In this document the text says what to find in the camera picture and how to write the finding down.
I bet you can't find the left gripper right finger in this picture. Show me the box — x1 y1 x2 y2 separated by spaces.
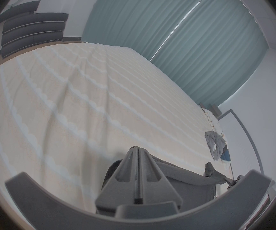
138 147 183 211

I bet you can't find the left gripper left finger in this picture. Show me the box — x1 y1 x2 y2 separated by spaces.
95 147 138 216

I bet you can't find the pile of clothes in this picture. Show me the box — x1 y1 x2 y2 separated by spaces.
204 130 232 163

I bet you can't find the bed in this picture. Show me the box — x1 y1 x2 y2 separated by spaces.
0 0 233 215

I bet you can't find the white printed pillow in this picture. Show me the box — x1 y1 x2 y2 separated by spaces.
200 106 232 171

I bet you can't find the blue-green curtain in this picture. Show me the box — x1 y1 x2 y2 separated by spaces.
81 0 216 61
150 0 271 108

